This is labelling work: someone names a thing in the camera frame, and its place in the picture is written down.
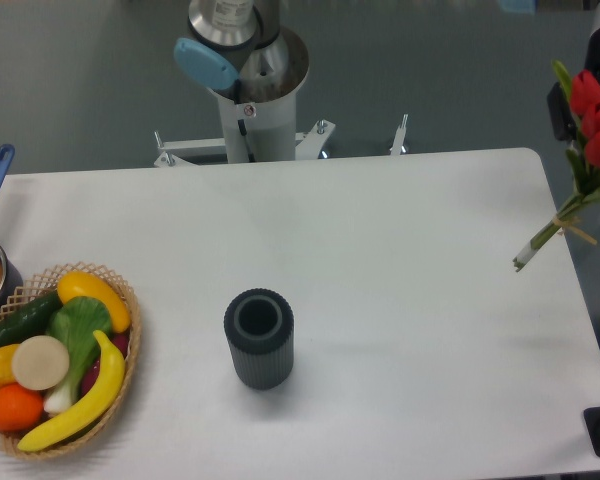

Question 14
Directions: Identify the red tulip bouquet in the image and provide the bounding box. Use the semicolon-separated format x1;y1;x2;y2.
513;60;600;271

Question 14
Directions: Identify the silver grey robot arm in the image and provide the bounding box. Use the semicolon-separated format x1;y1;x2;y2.
174;1;600;130

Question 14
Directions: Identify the dark grey ribbed vase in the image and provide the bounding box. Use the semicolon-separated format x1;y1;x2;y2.
223;288;294;390

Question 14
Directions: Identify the purple red vegetable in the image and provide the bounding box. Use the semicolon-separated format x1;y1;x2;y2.
80;332;129;397

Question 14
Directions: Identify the yellow banana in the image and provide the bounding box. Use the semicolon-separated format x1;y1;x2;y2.
17;330;125;453

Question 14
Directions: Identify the green bok choy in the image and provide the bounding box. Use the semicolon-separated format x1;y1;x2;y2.
44;296;112;416

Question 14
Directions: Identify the dark green cucumber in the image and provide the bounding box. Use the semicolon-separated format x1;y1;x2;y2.
0;290;62;347

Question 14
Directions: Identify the beige round disc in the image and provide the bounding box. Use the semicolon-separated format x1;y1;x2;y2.
11;335;70;391

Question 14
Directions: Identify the orange fruit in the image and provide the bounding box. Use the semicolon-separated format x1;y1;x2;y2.
0;383;43;432

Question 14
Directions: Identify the woven wicker basket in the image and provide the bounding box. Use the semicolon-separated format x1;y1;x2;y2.
0;262;142;460

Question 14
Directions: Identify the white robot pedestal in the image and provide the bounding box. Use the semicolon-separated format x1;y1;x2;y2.
152;89;410;169

